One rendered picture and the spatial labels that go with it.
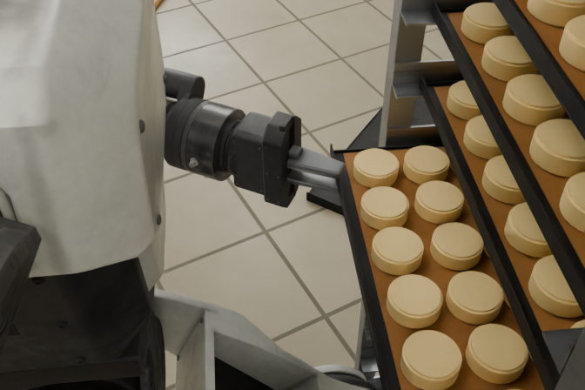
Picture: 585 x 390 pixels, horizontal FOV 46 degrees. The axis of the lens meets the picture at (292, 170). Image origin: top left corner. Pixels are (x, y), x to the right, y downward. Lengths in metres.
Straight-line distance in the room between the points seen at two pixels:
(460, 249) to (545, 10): 0.26
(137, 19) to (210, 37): 2.07
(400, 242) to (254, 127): 0.21
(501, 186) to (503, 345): 0.14
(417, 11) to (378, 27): 1.87
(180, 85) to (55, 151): 0.47
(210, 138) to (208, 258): 0.97
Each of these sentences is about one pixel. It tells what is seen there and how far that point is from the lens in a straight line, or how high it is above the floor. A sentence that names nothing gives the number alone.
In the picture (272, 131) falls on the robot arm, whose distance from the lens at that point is 0.74.
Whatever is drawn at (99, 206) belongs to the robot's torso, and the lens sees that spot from 0.40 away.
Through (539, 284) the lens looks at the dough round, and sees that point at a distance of 0.57.
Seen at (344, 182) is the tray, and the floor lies 0.77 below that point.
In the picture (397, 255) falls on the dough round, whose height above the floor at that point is 0.80.
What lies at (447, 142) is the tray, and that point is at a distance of 0.69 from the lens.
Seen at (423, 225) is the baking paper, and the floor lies 0.78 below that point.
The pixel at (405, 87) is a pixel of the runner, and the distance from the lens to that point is 0.77.
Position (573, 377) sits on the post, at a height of 0.96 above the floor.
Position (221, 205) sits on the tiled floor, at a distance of 1.85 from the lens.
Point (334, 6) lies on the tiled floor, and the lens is 2.73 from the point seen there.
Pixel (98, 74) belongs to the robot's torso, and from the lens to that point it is 0.39.
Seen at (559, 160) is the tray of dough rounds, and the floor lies 0.97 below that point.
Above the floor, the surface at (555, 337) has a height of 0.95.
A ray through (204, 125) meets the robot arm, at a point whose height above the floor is 0.82.
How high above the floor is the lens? 1.30
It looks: 42 degrees down
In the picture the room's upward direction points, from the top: straight up
